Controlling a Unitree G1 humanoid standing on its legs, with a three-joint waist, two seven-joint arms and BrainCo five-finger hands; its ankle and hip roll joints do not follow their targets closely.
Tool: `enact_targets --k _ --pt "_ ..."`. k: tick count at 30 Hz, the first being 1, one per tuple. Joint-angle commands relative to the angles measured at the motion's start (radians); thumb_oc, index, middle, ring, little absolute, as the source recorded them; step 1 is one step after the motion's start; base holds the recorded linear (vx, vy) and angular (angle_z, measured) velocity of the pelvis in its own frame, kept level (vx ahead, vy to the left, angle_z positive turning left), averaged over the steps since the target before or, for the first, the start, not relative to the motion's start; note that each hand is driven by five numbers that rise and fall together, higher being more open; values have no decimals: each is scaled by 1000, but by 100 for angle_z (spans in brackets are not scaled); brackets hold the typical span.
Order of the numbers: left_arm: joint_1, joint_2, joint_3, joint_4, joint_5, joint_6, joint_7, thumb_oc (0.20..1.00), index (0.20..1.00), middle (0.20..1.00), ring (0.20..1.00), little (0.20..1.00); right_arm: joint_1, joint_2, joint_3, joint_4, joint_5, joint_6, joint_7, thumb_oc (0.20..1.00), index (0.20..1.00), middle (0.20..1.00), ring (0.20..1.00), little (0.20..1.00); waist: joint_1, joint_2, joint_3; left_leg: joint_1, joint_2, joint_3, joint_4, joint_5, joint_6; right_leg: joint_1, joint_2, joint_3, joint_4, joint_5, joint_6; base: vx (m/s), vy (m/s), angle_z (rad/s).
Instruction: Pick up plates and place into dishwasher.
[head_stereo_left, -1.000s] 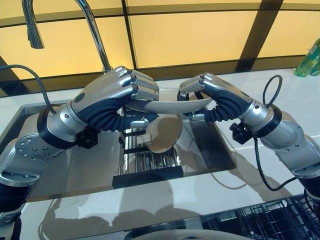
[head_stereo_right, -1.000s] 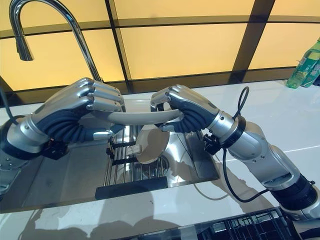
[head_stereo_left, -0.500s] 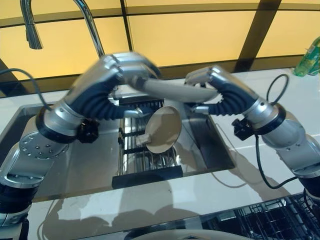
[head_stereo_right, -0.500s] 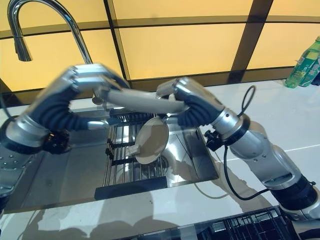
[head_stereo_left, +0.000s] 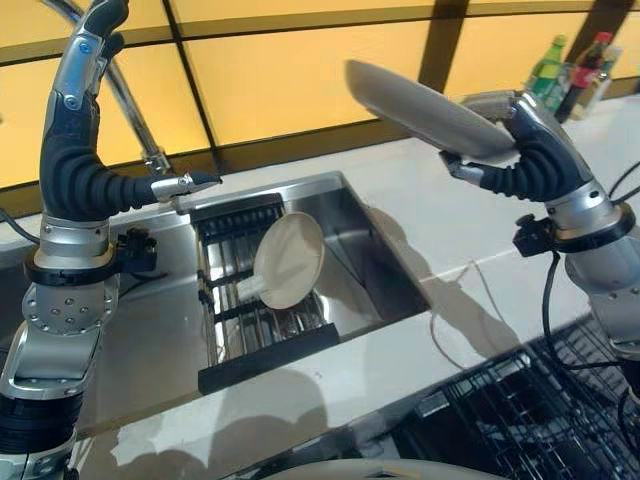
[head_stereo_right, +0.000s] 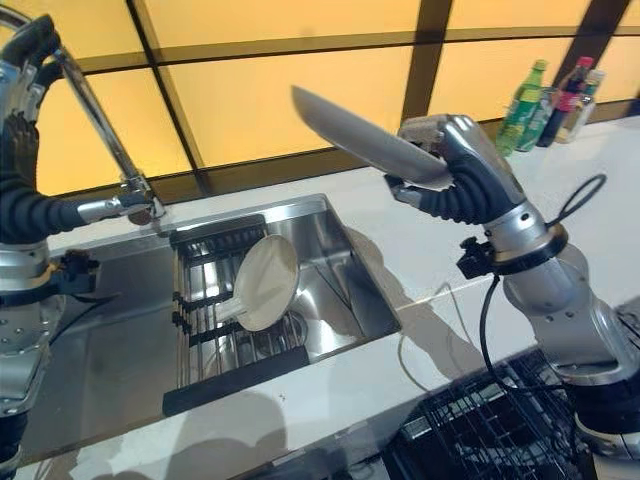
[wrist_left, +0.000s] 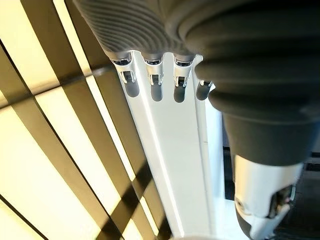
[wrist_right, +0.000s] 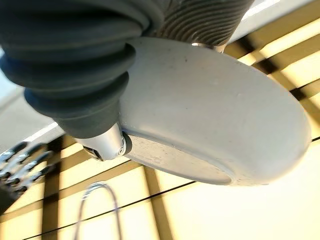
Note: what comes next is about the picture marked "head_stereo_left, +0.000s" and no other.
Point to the clear bottle with label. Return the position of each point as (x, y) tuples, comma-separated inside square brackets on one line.
[(602, 82)]

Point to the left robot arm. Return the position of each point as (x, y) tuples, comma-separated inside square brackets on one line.
[(55, 345)]

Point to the stainless steel sink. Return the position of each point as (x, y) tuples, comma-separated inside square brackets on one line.
[(150, 330)]

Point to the dark bottle with red cap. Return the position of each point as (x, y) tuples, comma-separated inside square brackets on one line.
[(580, 85)]

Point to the black dish drying rack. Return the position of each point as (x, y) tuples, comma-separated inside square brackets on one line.
[(260, 357)]

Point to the green plastic bottle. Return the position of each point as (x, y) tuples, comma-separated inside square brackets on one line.
[(547, 75)]

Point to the chrome faucet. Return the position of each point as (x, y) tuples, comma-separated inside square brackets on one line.
[(132, 112)]

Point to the grey robot body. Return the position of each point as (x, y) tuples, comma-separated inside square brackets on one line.
[(380, 470)]

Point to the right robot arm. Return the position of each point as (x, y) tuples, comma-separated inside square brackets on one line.
[(600, 272)]

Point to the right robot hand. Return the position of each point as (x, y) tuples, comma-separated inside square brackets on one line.
[(545, 160)]

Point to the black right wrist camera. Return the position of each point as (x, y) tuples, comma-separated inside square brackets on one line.
[(532, 237)]

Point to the white round plate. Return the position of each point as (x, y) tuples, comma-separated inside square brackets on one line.
[(292, 260)]

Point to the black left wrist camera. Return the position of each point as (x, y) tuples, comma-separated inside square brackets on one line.
[(137, 250)]

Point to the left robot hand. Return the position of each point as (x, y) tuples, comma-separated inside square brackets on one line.
[(70, 170)]

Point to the grey round plate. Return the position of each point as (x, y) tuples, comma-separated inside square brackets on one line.
[(425, 112)]

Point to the dark window frame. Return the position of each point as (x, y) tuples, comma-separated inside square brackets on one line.
[(442, 50)]

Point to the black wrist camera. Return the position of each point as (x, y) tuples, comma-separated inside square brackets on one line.
[(532, 237), (137, 250)]

